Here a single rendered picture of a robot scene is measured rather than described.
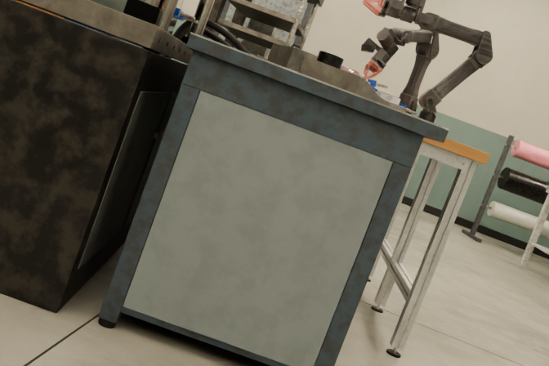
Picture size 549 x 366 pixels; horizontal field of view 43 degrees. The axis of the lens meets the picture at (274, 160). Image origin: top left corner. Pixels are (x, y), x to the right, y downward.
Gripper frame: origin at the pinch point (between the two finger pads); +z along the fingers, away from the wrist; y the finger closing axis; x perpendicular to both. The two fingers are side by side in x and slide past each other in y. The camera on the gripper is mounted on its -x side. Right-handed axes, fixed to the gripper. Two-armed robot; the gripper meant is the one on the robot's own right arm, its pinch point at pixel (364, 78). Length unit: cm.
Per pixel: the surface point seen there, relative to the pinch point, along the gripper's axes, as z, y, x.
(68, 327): 130, 119, -19
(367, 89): 16, 50, 2
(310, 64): 33, 91, -18
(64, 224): 112, 117, -37
